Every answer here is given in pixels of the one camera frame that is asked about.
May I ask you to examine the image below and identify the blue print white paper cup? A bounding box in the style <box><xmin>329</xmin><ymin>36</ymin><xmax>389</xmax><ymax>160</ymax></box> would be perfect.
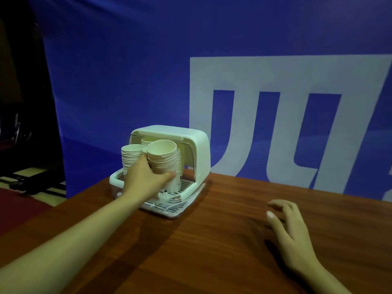
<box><xmin>162</xmin><ymin>173</ymin><xmax>182</xmax><ymax>194</ymax></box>

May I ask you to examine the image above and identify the black white striped mat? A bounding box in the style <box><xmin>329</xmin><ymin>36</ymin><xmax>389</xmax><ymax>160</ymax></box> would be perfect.
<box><xmin>0</xmin><ymin>167</ymin><xmax>67</xmax><ymax>207</ymax></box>

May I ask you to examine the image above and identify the brown wooden table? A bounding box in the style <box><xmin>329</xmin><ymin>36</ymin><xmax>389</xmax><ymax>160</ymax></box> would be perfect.
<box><xmin>0</xmin><ymin>169</ymin><xmax>392</xmax><ymax>294</ymax></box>

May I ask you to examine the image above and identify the white plastic storage box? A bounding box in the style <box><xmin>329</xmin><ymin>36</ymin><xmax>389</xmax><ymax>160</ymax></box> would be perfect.
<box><xmin>109</xmin><ymin>125</ymin><xmax>212</xmax><ymax>219</ymax></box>

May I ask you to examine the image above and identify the person's right hand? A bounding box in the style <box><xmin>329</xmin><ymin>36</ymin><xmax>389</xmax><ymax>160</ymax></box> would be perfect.
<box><xmin>265</xmin><ymin>199</ymin><xmax>322</xmax><ymax>273</ymax></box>

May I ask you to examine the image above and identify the person's left forearm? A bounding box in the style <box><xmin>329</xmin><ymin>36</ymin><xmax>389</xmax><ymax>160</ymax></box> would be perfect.
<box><xmin>0</xmin><ymin>192</ymin><xmax>145</xmax><ymax>294</ymax></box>

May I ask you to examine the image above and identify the person's left hand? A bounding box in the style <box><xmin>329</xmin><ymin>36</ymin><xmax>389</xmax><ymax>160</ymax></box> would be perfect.
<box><xmin>122</xmin><ymin>153</ymin><xmax>177</xmax><ymax>201</ymax></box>

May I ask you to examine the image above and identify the white slotted drain tray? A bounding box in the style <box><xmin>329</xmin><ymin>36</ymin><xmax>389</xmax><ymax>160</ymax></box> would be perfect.
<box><xmin>140</xmin><ymin>180</ymin><xmax>206</xmax><ymax>218</ymax></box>

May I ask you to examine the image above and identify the blue white backdrop banner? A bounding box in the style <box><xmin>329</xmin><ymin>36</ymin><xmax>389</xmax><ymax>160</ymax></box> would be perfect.
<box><xmin>26</xmin><ymin>0</ymin><xmax>392</xmax><ymax>203</ymax></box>

